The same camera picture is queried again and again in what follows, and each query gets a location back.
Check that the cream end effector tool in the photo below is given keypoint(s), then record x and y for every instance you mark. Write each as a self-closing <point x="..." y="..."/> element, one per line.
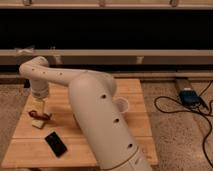
<point x="38" y="107"/>

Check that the black eraser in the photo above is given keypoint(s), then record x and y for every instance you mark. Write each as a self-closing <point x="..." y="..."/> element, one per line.
<point x="56" y="144"/>

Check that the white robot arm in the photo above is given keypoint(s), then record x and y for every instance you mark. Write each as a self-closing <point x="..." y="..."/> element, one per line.
<point x="90" y="95"/>

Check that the wooden board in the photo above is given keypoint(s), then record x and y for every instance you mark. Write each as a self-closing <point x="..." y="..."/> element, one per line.
<point x="28" y="148"/>

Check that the orange bowl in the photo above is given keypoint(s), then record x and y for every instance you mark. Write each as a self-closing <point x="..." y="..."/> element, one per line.
<point x="122" y="104"/>

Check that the blue electronic box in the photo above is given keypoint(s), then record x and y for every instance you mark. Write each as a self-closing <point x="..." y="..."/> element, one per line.
<point x="189" y="97"/>

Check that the metal rail frame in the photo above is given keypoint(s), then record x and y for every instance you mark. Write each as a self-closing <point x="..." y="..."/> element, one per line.
<point x="83" y="56"/>

